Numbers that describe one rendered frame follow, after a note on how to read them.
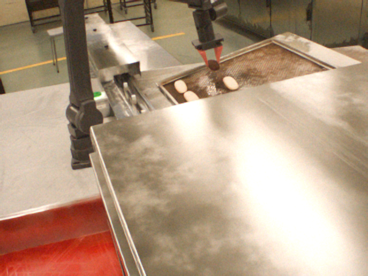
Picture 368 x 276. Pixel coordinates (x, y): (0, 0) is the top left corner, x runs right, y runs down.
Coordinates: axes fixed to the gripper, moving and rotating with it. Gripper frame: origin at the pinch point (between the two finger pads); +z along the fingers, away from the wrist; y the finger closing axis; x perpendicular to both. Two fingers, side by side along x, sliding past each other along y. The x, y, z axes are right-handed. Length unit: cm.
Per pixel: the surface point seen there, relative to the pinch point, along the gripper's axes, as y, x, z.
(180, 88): 13.8, 4.6, 3.6
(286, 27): -129, -236, 85
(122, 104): 34.7, -0.1, 4.9
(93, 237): 46, 61, 6
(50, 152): 60, 17, 5
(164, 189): 24, 109, -40
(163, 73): 16.1, -34.1, 12.8
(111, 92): 38.3, -12.5, 4.6
